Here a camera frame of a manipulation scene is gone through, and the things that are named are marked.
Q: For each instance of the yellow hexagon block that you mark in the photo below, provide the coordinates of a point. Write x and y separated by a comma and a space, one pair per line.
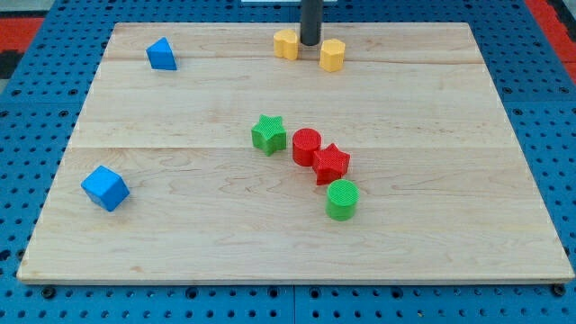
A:
332, 54

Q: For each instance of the green star block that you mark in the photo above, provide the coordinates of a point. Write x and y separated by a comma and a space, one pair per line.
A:
269, 134

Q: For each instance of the red star block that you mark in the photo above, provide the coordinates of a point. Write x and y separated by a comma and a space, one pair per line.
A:
329, 164

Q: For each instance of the red cylinder block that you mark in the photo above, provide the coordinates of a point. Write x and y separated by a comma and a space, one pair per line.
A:
304, 143

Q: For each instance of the green cylinder block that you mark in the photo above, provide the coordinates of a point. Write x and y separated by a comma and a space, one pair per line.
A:
342, 197

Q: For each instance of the wooden board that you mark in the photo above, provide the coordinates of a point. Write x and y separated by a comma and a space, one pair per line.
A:
446, 196

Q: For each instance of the yellow heart block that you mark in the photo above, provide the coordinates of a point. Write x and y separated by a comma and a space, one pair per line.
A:
286, 44

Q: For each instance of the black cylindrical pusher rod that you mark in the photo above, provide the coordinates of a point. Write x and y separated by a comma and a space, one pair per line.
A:
311, 21

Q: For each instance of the blue triangle block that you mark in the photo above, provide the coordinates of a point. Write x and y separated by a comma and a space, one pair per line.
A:
161, 56

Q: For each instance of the blue cube block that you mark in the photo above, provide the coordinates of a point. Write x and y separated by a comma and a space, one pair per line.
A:
105, 188

